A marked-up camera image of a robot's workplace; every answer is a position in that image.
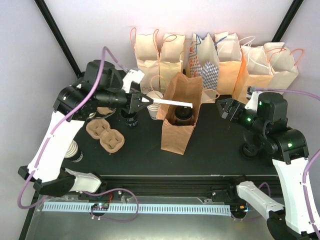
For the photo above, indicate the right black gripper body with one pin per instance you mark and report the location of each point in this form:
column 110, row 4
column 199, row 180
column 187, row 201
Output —
column 236, row 116

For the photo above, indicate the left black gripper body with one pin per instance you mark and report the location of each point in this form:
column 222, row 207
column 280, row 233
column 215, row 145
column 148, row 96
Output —
column 105, row 96

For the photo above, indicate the white stirrer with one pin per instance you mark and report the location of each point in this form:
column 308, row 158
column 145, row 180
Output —
column 172, row 102

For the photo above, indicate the black cup lid stack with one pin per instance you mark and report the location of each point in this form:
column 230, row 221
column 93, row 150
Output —
column 249, row 150

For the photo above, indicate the brown kraft paper bag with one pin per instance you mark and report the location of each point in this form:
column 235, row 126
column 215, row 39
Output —
column 181, row 88

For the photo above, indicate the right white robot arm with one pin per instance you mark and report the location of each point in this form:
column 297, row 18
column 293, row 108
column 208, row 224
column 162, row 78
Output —
column 265, row 116

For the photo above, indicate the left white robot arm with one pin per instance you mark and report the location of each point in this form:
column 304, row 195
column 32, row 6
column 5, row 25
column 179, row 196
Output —
column 101, row 85

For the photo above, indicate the stacked pulp cup carriers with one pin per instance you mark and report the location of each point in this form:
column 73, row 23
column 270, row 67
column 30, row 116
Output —
column 105, row 112

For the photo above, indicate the black paper cup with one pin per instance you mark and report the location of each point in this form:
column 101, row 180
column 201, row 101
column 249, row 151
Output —
column 130, row 119

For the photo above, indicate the white paper cup stack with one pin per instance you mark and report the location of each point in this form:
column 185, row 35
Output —
column 153, row 108

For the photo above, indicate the orange white paper bag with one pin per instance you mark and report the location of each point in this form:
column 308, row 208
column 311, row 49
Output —
column 230, row 60

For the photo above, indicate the blue patterned paper bag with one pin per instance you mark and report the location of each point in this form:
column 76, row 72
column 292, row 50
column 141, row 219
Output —
column 203, row 61

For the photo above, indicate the white cream logo bag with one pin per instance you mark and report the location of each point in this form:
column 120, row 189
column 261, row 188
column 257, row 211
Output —
column 284, row 64

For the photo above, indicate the tilted paper cup stack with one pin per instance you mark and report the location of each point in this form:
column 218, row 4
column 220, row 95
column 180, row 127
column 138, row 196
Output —
column 73, row 153

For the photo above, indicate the cream paper bag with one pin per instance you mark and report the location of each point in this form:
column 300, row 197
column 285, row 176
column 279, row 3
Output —
column 171, row 58

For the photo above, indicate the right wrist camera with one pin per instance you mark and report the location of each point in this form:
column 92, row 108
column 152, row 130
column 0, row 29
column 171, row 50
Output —
column 253, row 97

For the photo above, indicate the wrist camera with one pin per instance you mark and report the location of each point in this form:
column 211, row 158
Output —
column 253, row 97
column 133, row 75

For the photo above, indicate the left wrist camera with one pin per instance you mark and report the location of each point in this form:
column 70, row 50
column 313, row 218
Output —
column 133, row 75

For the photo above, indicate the white slotted cable duct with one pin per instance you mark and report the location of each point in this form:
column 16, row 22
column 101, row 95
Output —
column 141, row 208

